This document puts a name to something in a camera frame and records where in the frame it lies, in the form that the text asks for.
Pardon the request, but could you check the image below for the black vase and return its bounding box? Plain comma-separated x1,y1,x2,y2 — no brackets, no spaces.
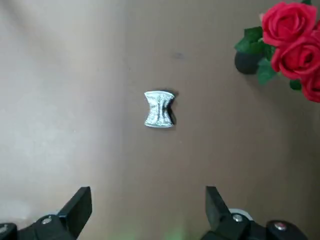
234,49,264,75

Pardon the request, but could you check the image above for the red rose bouquet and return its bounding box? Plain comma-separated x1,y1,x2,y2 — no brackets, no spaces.
234,0,320,104

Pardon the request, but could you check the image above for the silver sponge cloth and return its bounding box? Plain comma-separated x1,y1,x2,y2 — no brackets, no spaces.
143,90,177,129

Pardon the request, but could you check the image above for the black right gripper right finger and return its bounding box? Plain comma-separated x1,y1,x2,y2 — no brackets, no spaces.
197,186,308,240

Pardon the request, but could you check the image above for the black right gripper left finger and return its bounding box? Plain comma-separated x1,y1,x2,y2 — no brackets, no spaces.
0,186,93,240

